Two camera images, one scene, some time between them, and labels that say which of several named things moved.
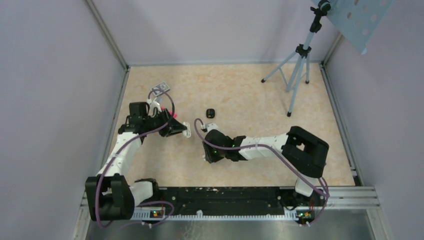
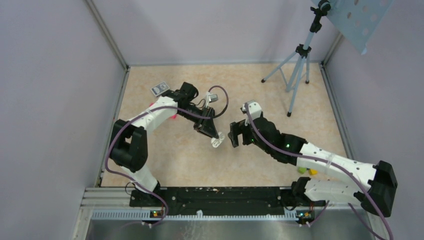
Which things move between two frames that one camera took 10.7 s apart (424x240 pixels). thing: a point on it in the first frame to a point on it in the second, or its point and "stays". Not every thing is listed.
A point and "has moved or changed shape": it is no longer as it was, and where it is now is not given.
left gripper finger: [175, 127] to [208, 127]
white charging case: [187, 133] has moved or changed shape
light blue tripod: [290, 69] stays
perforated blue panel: [358, 19] stays
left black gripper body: [159, 120] to [198, 120]
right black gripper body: [214, 155] to [248, 138]
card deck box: [162, 86] stays
